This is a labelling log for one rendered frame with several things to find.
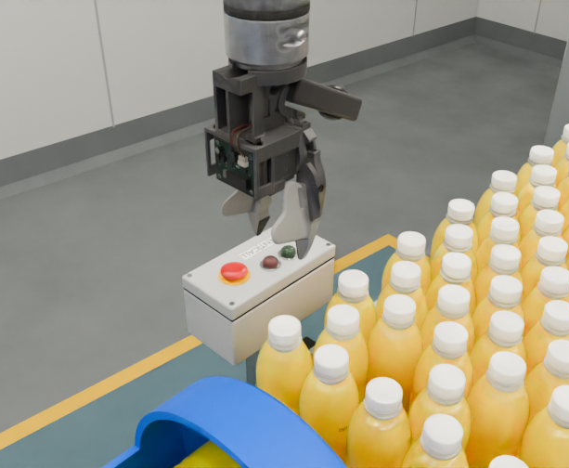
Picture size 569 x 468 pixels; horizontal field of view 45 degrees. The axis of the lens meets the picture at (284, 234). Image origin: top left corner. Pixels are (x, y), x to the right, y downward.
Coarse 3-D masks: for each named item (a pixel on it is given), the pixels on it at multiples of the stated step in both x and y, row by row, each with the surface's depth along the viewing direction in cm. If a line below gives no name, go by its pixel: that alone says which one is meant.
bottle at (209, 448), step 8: (208, 440) 65; (200, 448) 63; (208, 448) 63; (216, 448) 63; (192, 456) 63; (200, 456) 62; (208, 456) 62; (216, 456) 62; (224, 456) 62; (184, 464) 62; (192, 464) 61; (200, 464) 61; (208, 464) 61; (216, 464) 61; (224, 464) 61; (232, 464) 62
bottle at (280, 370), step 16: (272, 352) 83; (288, 352) 82; (304, 352) 84; (256, 368) 85; (272, 368) 83; (288, 368) 82; (304, 368) 83; (256, 384) 86; (272, 384) 83; (288, 384) 83; (288, 400) 84
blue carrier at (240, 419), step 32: (192, 384) 63; (224, 384) 59; (160, 416) 59; (192, 416) 56; (224, 416) 55; (256, 416) 55; (288, 416) 55; (128, 448) 66; (160, 448) 69; (192, 448) 71; (224, 448) 53; (256, 448) 52; (288, 448) 52; (320, 448) 53
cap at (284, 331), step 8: (272, 320) 83; (280, 320) 83; (288, 320) 83; (296, 320) 83; (272, 328) 82; (280, 328) 82; (288, 328) 82; (296, 328) 82; (272, 336) 81; (280, 336) 81; (288, 336) 81; (296, 336) 81; (280, 344) 82; (288, 344) 82
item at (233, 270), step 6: (228, 264) 92; (234, 264) 92; (240, 264) 92; (222, 270) 91; (228, 270) 91; (234, 270) 91; (240, 270) 91; (246, 270) 91; (228, 276) 90; (234, 276) 90; (240, 276) 91
